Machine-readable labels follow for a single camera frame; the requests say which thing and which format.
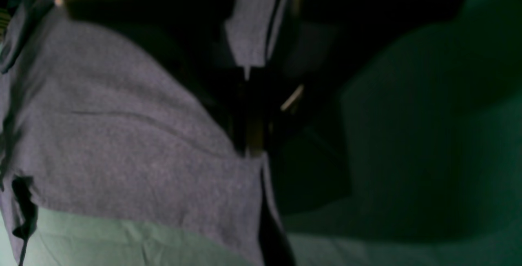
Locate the teal table cloth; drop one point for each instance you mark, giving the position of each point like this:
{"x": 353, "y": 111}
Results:
{"x": 416, "y": 161}

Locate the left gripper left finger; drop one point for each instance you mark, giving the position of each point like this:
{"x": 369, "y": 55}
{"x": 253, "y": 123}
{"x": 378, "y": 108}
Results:
{"x": 187, "y": 37}

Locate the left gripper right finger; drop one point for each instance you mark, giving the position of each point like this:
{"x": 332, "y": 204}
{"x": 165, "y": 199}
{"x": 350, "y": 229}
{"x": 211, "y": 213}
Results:
{"x": 320, "y": 46}

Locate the blue-grey T-shirt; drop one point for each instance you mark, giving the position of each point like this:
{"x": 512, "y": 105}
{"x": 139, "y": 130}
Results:
{"x": 107, "y": 160}

